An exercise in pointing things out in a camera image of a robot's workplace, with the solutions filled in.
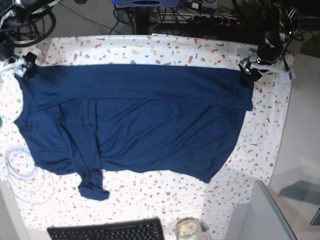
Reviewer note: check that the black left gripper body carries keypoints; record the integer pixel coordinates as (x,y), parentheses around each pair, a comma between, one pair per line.
(269,50)

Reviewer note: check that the dark blue t-shirt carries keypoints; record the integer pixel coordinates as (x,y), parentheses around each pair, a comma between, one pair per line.
(89,118)

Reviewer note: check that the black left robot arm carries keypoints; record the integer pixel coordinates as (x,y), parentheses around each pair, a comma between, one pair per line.
(283,18)

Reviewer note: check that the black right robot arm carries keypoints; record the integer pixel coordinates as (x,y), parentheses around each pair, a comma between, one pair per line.
(24,23)

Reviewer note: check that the black power strip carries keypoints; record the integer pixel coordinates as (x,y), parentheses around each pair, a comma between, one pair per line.
(186,19)

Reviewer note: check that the blue box with oval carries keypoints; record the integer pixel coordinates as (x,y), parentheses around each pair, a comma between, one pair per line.
(148,3)

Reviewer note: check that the terrazzo patterned table cloth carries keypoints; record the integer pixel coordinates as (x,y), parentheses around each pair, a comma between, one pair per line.
(40,199)

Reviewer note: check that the clear glass jar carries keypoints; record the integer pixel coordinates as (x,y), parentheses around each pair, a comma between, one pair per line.
(188,229)

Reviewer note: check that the black computer keyboard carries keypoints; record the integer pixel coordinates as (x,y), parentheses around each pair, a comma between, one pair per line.
(147,229)

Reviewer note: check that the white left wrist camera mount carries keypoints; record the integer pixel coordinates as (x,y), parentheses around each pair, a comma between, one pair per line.
(283,65)

